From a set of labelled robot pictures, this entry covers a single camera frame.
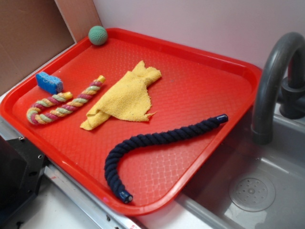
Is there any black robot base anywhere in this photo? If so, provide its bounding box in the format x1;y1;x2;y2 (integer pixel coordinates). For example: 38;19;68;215
0;137;46;228

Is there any blue sponge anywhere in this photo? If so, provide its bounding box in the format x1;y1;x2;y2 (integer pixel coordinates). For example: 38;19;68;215
35;72;63;94

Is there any red plastic tray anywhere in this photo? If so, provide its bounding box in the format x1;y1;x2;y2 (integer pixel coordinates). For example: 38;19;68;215
0;29;261;216

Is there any yellow microfibre cloth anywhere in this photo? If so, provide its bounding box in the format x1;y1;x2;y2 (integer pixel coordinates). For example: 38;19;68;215
80;61;162;131

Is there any green dimpled ball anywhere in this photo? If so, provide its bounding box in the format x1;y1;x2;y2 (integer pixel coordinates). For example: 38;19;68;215
88;26;108;46

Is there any grey sink basin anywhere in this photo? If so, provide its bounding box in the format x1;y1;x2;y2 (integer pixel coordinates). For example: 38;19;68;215
177;101;305;229

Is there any sink drain strainer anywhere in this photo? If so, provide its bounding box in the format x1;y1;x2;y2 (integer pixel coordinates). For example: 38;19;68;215
229;174;276;212

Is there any grey curved faucet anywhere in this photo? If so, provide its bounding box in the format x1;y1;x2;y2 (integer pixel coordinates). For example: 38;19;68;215
251;32;305;145

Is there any brown cardboard panel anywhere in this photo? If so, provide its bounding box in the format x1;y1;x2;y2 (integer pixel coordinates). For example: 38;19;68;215
0;0;103;96

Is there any navy blue twisted rope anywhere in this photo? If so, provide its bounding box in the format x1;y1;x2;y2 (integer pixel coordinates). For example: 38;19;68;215
104;114;229;204

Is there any multicolour twisted rope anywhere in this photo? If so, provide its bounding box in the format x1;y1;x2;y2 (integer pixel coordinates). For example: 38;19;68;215
26;75;106;125

